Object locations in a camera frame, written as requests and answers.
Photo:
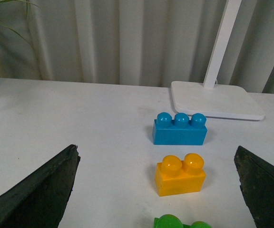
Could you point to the green plant leaves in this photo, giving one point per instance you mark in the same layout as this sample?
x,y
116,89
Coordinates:
x,y
17,29

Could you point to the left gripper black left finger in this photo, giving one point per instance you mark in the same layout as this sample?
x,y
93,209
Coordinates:
x,y
40,199

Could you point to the white desk lamp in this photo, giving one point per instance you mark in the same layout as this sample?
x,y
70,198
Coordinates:
x,y
209,98

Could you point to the yellow two-stud block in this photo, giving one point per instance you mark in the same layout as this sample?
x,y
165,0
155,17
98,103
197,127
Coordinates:
x,y
174,176

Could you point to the green block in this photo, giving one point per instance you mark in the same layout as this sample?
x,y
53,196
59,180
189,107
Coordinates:
x,y
171,221

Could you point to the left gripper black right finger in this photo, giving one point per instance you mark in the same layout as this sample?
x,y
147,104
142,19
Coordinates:
x,y
257,186

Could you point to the blue three-stud block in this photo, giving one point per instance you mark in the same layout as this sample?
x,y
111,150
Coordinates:
x,y
179,130

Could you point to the grey curtain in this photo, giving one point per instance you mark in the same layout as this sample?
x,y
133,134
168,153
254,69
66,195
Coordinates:
x,y
148,43

